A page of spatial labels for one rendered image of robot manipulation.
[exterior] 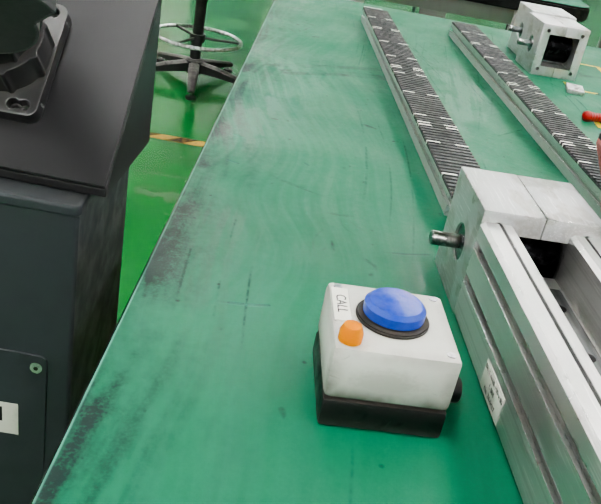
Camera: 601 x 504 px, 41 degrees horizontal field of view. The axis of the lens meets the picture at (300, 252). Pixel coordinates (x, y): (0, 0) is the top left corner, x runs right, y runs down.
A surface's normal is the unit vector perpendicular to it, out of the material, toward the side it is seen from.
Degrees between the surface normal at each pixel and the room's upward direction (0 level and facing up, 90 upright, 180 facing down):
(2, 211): 90
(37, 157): 44
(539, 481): 90
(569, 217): 0
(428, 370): 90
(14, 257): 90
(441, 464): 0
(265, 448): 0
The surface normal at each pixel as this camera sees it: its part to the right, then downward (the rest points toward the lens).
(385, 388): 0.02, 0.47
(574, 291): -0.99, -0.14
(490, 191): 0.17, -0.87
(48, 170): 0.06, -0.31
